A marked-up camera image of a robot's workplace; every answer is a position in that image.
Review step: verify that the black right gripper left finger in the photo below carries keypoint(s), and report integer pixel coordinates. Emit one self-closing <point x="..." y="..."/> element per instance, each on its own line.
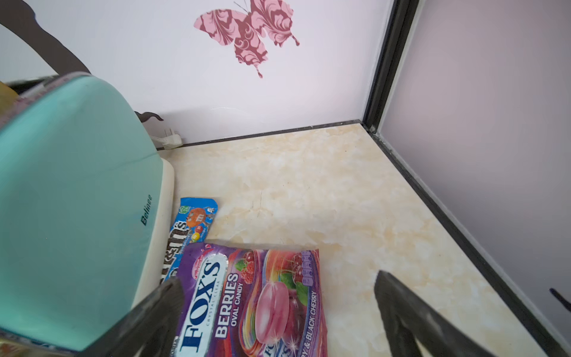
<point x="148" y="330"/>

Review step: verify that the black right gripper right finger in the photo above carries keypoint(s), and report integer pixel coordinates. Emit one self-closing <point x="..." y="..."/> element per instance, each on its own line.
<point x="409" y="322"/>

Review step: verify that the purple Fox's candy bag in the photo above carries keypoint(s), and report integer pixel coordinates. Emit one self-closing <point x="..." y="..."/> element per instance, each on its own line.
<point x="250" y="302"/>

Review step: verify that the blue M&M's candy packet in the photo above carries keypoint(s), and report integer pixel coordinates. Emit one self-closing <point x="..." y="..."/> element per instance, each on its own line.
<point x="192" y="224"/>

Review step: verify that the mint green toaster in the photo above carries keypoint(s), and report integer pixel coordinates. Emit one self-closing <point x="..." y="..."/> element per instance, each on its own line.
<point x="86" y="204"/>

